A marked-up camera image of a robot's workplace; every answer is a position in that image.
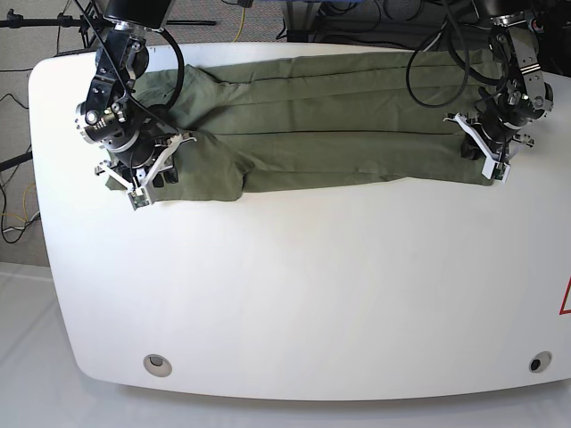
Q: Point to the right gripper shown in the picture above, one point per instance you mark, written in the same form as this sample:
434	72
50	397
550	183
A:
145	161

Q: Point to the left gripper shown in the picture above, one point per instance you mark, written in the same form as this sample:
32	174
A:
497	151

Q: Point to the olive green T-shirt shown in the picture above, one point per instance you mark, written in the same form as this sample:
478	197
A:
321	121

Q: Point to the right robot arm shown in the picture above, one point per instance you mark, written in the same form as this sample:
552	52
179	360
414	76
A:
111	115

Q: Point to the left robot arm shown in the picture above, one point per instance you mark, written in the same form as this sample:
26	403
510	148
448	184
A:
520	97

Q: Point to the red triangle sticker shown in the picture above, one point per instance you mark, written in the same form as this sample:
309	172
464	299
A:
565	307

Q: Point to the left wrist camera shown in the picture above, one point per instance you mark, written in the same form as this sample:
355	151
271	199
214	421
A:
496	170

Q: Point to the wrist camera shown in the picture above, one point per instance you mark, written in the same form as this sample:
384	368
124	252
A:
496	170
141	197

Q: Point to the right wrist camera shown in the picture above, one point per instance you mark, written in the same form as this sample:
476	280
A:
141	197

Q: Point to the left table cable grommet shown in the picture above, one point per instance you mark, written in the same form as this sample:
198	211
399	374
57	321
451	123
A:
157	366

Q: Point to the table cable grommet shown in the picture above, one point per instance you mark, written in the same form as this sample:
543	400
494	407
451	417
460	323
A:
540	362
157	366

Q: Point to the right table cable grommet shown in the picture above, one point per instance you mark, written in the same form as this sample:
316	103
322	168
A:
540	362

